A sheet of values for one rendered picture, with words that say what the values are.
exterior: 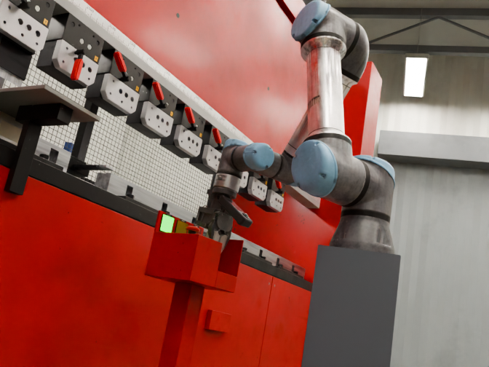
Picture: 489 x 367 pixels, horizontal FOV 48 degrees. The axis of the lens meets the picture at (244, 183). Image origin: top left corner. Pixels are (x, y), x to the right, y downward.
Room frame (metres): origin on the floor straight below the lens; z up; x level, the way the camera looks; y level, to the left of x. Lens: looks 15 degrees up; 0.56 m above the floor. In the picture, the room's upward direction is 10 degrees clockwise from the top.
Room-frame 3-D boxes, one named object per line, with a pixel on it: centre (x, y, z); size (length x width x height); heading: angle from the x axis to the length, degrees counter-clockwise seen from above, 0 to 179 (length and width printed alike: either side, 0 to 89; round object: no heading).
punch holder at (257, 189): (2.53, -0.04, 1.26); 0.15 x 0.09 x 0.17; 150
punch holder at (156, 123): (1.85, 0.37, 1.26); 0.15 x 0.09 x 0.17; 150
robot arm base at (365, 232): (1.28, -0.30, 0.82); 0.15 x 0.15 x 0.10
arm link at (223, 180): (1.56, 0.05, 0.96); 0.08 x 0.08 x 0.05
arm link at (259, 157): (1.49, -0.02, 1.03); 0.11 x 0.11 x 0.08; 33
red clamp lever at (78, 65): (1.45, 0.53, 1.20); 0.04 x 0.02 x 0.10; 60
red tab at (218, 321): (2.15, 0.00, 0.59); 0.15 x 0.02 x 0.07; 150
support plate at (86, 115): (1.28, 0.53, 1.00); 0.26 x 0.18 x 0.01; 60
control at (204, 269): (1.53, 0.10, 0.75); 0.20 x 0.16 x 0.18; 143
